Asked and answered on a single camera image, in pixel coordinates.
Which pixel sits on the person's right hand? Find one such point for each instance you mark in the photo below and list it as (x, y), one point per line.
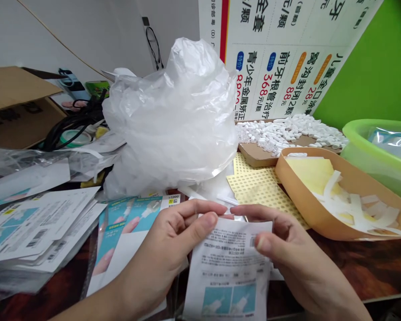
(297, 257)

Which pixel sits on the person's left hand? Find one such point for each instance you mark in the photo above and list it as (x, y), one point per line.
(160, 247)

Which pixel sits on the person's right index finger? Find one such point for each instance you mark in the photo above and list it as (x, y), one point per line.
(254, 210)

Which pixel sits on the person's left thumb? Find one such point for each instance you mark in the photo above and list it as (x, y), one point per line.
(204, 225)

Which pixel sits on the person's left index finger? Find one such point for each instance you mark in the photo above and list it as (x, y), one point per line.
(197, 207)

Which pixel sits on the person's right thumb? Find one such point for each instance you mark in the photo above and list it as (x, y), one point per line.
(267, 242)

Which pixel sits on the white printed packet card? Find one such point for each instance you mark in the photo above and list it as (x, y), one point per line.
(227, 267)

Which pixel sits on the yellow perforated sheet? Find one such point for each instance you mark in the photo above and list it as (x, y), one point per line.
(257, 187)

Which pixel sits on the tan paper tray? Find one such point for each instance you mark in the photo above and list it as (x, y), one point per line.
(304, 207)

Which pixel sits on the flat brown cardboard tray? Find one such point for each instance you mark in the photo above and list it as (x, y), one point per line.
(257, 157)

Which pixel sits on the pale yellow backing sheet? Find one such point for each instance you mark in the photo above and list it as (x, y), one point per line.
(310, 174)

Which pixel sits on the stack of blue printed packets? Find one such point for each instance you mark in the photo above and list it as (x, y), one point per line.
(127, 217)

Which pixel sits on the large translucent plastic bag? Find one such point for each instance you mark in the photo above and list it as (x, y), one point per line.
(173, 127)

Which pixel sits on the pile of small white caps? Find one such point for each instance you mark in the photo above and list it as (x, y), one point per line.
(287, 132)

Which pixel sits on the pile of white paper strips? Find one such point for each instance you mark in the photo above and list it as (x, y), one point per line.
(364, 210)

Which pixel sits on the yellow sponge piece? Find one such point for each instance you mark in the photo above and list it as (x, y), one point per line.
(101, 132)

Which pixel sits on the green tape roll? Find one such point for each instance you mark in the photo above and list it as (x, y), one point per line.
(74, 137)

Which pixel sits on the green plastic basin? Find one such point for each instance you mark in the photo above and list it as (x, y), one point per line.
(387, 157)

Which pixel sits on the white printed poster board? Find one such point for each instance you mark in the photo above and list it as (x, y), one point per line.
(287, 57)

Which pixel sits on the pile of white printed packets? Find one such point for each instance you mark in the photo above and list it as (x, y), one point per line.
(36, 227)

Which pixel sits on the blue plastic object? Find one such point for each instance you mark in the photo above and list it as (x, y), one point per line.
(72, 83)

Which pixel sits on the crumpled clear plastic bags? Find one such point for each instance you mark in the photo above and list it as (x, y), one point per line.
(23, 167)

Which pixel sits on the brown cardboard box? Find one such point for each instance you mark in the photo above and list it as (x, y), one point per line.
(16, 110)

